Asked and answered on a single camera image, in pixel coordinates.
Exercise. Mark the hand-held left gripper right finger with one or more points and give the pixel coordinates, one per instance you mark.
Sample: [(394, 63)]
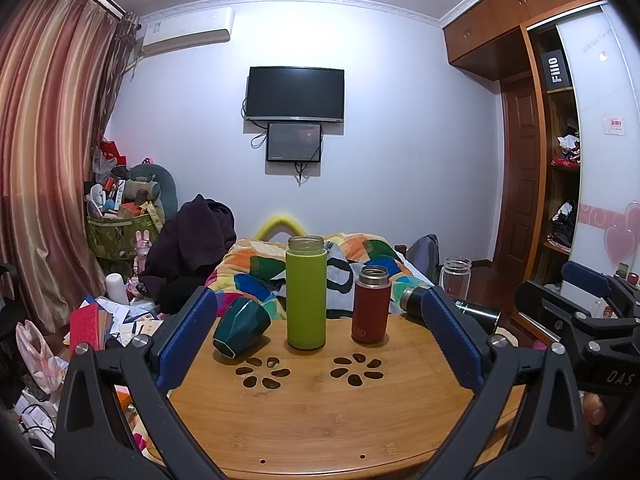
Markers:
[(450, 342)]

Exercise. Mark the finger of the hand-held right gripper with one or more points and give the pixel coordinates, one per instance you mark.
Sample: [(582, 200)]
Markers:
[(545, 305), (585, 280)]

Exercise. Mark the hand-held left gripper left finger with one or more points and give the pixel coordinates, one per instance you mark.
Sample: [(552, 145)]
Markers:
[(186, 342)]

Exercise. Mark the dark green faceted cup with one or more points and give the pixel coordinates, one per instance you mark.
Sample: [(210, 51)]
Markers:
[(240, 327)]

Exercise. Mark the red thermos cup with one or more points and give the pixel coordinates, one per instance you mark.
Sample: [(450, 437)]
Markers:
[(371, 310)]

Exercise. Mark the person's right hand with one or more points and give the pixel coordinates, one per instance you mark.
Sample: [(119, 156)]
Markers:
[(596, 414)]

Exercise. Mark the black thermos bottle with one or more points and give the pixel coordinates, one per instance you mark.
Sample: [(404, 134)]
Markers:
[(479, 312)]

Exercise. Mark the pile of papers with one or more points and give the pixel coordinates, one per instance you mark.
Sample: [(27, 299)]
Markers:
[(131, 316)]

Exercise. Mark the dark clothes on shelf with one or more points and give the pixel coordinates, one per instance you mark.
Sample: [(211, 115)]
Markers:
[(562, 222)]

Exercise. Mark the clear glass jar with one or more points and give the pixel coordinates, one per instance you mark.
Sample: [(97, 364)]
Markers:
[(455, 279)]

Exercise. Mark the white plastic bottle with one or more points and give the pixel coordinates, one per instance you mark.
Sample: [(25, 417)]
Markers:
[(116, 289)]

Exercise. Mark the grey backpack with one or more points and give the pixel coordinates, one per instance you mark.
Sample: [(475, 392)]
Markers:
[(424, 256)]

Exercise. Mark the colourful patchwork blanket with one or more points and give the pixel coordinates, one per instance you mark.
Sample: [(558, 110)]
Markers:
[(250, 275)]

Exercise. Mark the white sliding door with hearts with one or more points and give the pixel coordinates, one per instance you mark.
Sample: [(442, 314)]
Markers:
[(607, 185)]

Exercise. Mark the dark clothes pile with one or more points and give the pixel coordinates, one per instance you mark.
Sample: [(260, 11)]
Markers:
[(192, 245)]

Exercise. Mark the red book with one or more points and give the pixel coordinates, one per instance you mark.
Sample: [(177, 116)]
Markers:
[(89, 330)]

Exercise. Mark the pink rabbit toy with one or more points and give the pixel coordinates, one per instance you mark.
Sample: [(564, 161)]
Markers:
[(142, 247)]

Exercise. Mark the green storage basket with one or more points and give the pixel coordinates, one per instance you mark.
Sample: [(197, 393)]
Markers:
[(115, 237)]

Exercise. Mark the brown wooden door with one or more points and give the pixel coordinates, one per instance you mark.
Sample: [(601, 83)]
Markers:
[(520, 170)]

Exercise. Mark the lime green tall bottle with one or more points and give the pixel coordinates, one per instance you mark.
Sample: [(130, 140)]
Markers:
[(306, 295)]

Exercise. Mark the folded clothes on shelf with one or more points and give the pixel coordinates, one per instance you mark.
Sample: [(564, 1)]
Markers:
[(569, 147)]

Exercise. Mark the pink floral bag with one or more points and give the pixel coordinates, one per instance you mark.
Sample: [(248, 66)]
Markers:
[(37, 360)]

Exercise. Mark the red and white sticker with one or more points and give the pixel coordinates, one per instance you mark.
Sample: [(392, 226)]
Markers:
[(615, 124)]

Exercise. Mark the red gift bag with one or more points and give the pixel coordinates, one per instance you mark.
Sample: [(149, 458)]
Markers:
[(110, 152)]

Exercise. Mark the black box with white print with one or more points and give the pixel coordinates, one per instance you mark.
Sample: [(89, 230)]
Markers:
[(557, 70)]

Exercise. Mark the small black monitor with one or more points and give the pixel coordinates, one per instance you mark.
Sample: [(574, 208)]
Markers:
[(294, 141)]

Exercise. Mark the striped pink curtain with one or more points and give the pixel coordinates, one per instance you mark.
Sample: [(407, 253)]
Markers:
[(50, 135)]

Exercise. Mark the wooden wardrobe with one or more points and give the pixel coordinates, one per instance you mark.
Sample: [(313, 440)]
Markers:
[(500, 25)]

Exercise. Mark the patterned brown curtain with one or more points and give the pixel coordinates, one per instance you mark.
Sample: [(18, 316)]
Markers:
[(121, 60)]

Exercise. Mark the white air conditioner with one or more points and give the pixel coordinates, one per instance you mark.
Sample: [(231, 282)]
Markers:
[(187, 30)]

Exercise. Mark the black wall television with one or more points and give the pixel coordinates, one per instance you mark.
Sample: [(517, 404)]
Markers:
[(295, 92)]

